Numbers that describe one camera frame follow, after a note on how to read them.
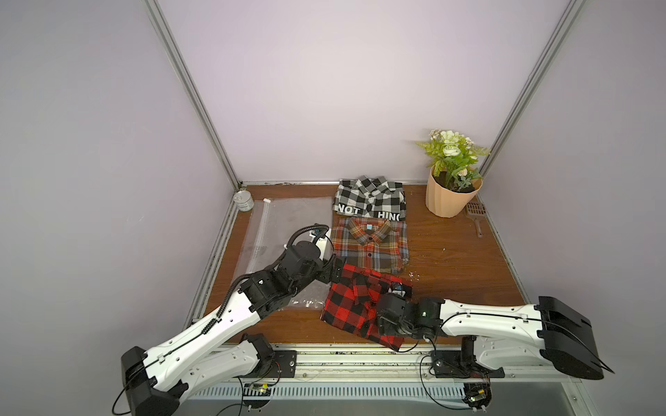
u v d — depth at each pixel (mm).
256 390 716
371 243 965
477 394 696
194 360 416
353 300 827
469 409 667
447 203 993
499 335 473
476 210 1081
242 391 724
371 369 728
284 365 730
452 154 898
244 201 1098
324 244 623
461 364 656
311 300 849
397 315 596
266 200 1137
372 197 1137
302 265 509
